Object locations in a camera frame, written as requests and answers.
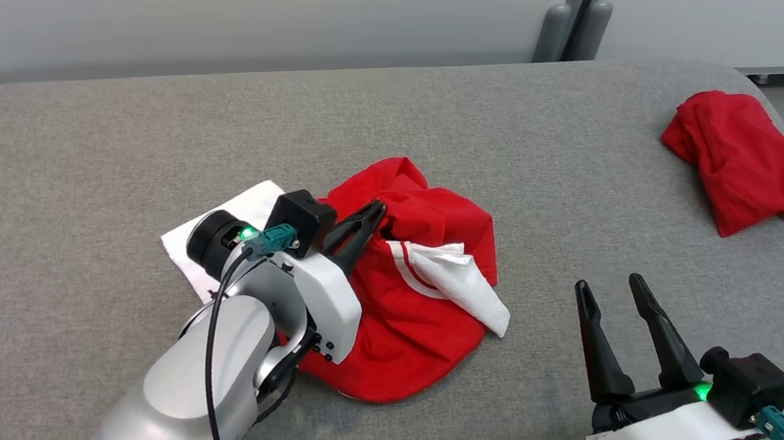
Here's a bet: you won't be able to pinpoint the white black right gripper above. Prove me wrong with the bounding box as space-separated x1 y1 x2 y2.
556 265 781 440

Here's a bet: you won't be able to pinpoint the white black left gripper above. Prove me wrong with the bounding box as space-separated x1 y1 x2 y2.
175 180 389 369

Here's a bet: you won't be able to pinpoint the red jersey white sleeves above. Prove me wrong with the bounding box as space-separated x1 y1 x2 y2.
145 131 528 418

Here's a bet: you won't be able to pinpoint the red shorts white trim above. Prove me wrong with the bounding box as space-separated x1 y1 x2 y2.
651 84 784 246

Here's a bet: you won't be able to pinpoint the wide white partition panel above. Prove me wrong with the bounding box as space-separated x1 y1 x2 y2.
0 0 574 149

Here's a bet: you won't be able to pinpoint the narrow white partition panel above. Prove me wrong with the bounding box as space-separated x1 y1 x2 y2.
597 0 784 81

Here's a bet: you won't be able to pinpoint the black left cable teal connector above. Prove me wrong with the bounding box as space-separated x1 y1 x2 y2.
194 215 301 440

